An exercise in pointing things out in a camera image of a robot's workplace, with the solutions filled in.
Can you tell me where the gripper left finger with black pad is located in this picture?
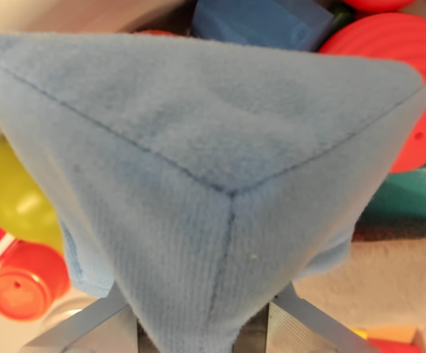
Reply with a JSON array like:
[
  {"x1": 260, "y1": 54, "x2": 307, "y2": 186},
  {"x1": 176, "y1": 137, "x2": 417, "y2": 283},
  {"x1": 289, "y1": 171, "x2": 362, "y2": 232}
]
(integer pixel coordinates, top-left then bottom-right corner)
[{"x1": 17, "y1": 282, "x2": 140, "y2": 353}]

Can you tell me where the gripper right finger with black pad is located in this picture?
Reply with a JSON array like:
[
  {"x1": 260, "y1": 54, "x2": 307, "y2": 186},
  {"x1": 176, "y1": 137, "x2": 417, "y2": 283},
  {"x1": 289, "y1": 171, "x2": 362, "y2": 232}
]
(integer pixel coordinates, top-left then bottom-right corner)
[{"x1": 267, "y1": 283, "x2": 383, "y2": 353}]

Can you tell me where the light blue plush cube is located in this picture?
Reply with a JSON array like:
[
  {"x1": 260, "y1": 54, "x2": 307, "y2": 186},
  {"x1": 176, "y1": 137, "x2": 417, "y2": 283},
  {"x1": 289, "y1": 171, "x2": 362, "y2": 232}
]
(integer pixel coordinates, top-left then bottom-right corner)
[{"x1": 0, "y1": 31, "x2": 426, "y2": 353}]

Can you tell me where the orange plastic cup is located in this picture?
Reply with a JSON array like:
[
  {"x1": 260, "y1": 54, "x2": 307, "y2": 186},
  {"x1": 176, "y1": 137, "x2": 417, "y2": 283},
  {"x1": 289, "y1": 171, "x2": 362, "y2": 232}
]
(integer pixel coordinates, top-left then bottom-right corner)
[{"x1": 0, "y1": 240, "x2": 72, "y2": 323}]

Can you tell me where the orange thin block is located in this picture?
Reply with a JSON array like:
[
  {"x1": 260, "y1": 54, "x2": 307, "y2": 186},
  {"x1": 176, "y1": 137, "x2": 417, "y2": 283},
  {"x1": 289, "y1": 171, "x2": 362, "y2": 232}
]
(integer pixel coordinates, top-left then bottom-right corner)
[{"x1": 366, "y1": 325, "x2": 418, "y2": 343}]

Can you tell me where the gray foam block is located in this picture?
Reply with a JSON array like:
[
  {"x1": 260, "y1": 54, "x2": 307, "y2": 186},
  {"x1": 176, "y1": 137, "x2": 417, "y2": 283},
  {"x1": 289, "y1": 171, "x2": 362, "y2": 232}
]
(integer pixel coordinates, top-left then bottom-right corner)
[{"x1": 293, "y1": 216, "x2": 426, "y2": 332}]

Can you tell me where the olive green toy pear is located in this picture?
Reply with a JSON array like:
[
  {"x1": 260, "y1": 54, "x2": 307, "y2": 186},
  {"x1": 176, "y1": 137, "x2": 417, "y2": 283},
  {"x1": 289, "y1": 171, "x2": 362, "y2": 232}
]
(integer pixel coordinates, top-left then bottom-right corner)
[{"x1": 0, "y1": 134, "x2": 65, "y2": 254}]

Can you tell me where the teal foam block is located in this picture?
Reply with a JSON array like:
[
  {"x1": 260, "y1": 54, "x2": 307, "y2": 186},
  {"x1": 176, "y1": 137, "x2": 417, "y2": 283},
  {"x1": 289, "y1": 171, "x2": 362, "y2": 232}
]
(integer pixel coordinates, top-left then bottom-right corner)
[{"x1": 358, "y1": 163, "x2": 426, "y2": 236}]

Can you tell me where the red ridged dome toy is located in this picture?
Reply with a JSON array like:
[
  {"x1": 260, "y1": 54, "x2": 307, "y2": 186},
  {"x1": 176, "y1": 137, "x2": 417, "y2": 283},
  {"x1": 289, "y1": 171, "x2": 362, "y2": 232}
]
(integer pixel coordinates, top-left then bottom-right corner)
[{"x1": 317, "y1": 13, "x2": 426, "y2": 174}]

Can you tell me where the dark blue rubber block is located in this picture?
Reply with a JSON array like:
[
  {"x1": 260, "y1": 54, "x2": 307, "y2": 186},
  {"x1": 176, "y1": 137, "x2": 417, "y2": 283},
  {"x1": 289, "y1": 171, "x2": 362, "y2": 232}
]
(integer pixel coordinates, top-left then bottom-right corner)
[{"x1": 192, "y1": 0, "x2": 335, "y2": 52}]

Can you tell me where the large orange-red ball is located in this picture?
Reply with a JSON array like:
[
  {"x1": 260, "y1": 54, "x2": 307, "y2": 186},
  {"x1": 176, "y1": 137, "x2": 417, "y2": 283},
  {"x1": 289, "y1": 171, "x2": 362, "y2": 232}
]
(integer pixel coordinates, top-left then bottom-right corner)
[{"x1": 343, "y1": 0, "x2": 418, "y2": 12}]

